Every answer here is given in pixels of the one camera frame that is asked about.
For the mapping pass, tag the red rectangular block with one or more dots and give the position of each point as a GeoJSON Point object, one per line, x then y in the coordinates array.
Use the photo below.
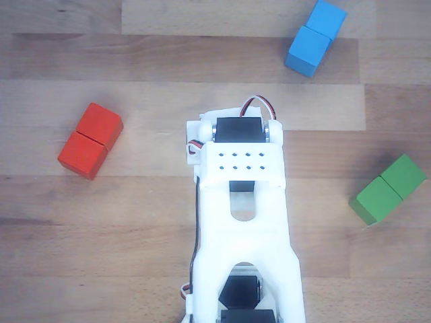
{"type": "Point", "coordinates": [84, 154]}

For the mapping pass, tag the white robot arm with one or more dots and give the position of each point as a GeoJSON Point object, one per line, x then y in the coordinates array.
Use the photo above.
{"type": "Point", "coordinates": [242, 242]}

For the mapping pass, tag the blue rectangular block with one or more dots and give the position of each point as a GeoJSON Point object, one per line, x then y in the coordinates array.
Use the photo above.
{"type": "Point", "coordinates": [308, 50]}

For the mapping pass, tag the green rectangular block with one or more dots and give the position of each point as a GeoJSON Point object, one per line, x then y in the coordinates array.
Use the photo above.
{"type": "Point", "coordinates": [377, 198]}

